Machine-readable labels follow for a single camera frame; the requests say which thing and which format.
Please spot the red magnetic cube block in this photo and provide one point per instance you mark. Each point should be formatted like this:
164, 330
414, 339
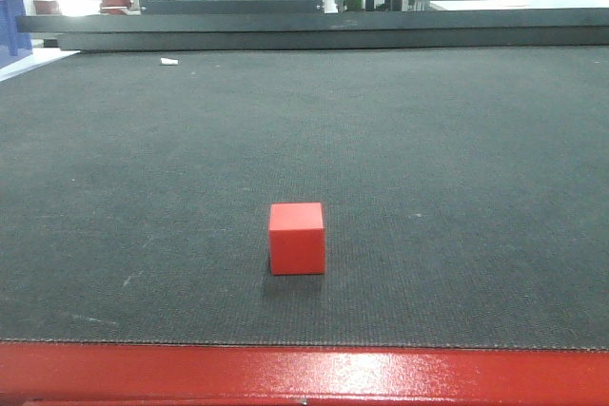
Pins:
296, 239

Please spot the dark grey carpet mat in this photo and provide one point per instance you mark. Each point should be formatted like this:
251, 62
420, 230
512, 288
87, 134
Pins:
464, 194

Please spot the small white paper scrap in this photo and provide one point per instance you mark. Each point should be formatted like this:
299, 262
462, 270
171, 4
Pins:
169, 62

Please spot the blue plastic crate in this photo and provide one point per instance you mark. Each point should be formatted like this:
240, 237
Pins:
15, 45

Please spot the black metal frame beam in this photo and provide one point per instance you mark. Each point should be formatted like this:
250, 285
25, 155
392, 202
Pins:
318, 31

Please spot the red metal front rail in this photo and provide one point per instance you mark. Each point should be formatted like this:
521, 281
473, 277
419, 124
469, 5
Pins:
125, 374

